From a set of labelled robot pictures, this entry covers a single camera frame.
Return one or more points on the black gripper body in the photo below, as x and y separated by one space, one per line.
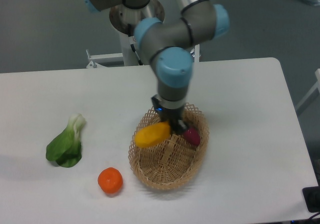
166 112

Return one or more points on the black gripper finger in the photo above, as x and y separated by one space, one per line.
178 126

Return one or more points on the yellow mango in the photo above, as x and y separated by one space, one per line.
152 135

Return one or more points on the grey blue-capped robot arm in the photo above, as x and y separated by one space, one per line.
165 46

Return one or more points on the purple sweet potato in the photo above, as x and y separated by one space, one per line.
192 136

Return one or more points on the woven wicker basket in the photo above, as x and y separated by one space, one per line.
174 162

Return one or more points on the orange tangerine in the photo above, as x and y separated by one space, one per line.
110 180

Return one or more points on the green bok choy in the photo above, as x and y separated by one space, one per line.
66 148

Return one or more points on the black device at table corner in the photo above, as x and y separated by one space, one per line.
312 198

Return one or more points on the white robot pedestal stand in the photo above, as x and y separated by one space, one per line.
129 55

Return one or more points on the white frame at right edge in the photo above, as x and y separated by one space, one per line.
311 95

